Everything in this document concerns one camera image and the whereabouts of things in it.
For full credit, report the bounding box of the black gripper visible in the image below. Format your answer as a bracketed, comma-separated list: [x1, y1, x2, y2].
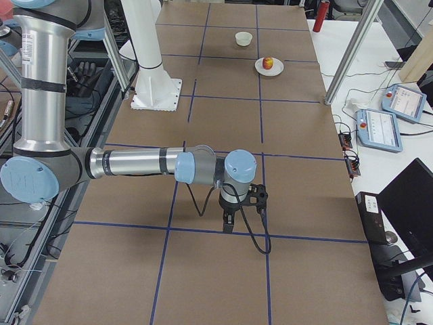
[219, 189, 242, 234]

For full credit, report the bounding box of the red yellow apple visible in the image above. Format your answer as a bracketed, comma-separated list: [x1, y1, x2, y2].
[262, 57, 274, 70]

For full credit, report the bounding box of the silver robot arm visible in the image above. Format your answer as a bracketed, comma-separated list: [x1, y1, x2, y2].
[1, 1, 267, 233]

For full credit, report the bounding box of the white plate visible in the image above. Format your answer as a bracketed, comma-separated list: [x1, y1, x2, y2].
[254, 57, 284, 77]

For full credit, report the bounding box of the white bowl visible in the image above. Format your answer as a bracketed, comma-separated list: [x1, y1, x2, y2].
[235, 31, 253, 47]

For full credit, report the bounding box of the near orange circuit board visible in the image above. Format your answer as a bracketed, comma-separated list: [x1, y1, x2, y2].
[343, 150, 361, 180]

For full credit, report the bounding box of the orange circuit board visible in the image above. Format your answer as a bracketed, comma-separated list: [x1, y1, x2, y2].
[343, 150, 361, 180]
[336, 122, 352, 150]

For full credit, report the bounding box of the far orange circuit board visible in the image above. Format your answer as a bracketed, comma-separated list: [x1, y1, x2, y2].
[336, 122, 352, 150]

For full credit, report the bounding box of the black small computer box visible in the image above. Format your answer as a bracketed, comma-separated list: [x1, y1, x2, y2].
[355, 192, 398, 246]

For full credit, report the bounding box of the near blue teach pendant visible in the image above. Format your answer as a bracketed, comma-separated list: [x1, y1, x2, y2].
[356, 109, 403, 152]

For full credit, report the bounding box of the blue teach pendant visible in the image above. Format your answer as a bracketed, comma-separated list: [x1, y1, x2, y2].
[382, 85, 427, 123]
[356, 109, 403, 152]

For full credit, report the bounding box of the black laptop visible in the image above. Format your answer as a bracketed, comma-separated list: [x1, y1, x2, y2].
[376, 158, 432, 273]

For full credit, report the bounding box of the far blue teach pendant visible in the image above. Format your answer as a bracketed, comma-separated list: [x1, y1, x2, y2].
[382, 85, 427, 123]

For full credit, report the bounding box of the smartphone on table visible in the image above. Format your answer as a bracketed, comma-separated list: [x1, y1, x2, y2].
[384, 61, 405, 70]

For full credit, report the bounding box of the red bottle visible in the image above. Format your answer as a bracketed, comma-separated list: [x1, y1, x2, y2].
[313, 0, 330, 33]

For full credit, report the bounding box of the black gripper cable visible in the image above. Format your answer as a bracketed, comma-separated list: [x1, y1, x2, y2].
[184, 182, 273, 255]

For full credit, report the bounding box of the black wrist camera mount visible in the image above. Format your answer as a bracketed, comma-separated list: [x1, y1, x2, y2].
[242, 183, 268, 215]

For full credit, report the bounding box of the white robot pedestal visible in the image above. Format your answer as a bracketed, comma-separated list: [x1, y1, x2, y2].
[121, 0, 182, 112]

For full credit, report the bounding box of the aluminium frame post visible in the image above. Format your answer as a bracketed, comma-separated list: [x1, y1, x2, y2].
[324, 0, 384, 106]

